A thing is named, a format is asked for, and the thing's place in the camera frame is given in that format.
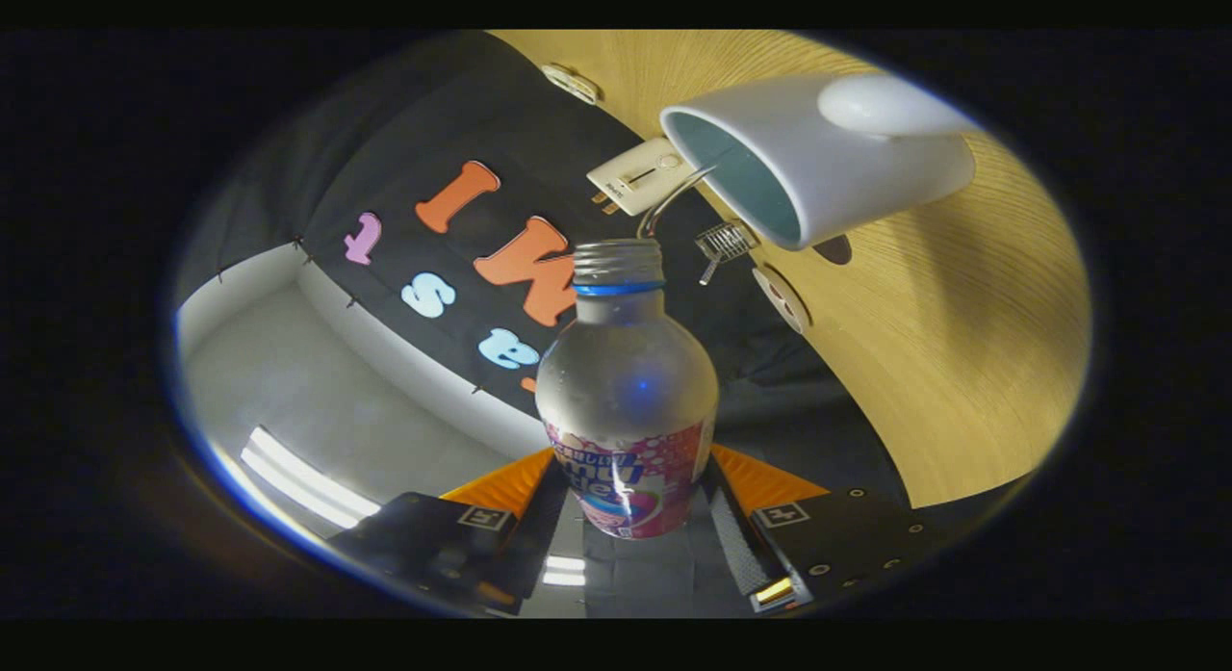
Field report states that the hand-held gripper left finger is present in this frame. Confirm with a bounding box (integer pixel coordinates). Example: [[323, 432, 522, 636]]
[[332, 447, 569, 614]]

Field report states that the white divided sauce dish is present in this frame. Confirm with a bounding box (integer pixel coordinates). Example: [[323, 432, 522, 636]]
[[541, 63, 603, 106]]

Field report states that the black backdrop cloth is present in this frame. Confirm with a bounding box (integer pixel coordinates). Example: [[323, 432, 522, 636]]
[[173, 31, 911, 518]]

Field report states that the metal wire holder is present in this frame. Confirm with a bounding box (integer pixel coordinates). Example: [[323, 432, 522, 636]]
[[695, 221, 761, 263]]

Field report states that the white toaster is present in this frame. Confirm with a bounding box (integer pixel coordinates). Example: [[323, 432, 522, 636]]
[[587, 138, 696, 217]]

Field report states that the wooden table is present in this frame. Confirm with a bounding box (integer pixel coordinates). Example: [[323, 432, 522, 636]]
[[486, 31, 1093, 510]]

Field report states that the white cup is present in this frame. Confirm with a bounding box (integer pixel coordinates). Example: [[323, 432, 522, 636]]
[[660, 71, 977, 251]]

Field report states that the silver juice bottle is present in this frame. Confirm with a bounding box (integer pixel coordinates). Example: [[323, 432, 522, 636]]
[[535, 239, 720, 540]]

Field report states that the clear juice stream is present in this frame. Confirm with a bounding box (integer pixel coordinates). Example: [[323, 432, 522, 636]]
[[637, 166, 718, 240]]

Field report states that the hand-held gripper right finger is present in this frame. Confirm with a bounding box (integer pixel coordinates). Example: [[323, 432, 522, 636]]
[[703, 443, 963, 614]]

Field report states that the white oval plate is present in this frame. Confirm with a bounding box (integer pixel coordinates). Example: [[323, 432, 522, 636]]
[[751, 265, 812, 335]]

